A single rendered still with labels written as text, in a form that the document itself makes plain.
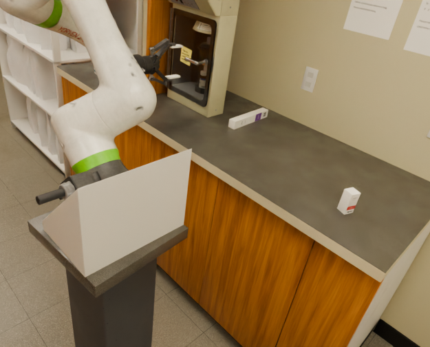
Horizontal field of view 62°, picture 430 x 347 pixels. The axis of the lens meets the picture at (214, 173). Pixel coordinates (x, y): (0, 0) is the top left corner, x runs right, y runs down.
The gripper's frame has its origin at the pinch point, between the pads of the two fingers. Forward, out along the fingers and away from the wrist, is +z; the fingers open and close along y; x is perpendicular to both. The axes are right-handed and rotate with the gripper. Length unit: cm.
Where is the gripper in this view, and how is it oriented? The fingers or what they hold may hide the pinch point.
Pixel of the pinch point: (177, 61)
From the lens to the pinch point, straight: 171.5
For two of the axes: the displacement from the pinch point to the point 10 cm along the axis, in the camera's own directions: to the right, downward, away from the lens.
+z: 7.0, -2.9, 6.5
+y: 1.3, -8.4, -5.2
